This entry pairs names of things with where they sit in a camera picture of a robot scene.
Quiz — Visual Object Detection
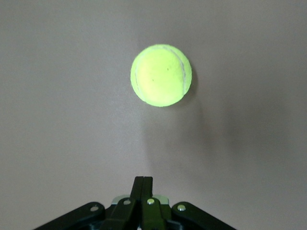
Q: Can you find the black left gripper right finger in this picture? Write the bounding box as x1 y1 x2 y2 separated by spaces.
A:
142 176 237 230

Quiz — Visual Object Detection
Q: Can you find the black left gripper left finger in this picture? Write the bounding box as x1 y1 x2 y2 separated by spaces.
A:
35 176 144 230

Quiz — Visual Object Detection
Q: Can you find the yellow-green tennis ball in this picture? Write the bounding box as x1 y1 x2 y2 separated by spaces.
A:
130 44 192 107

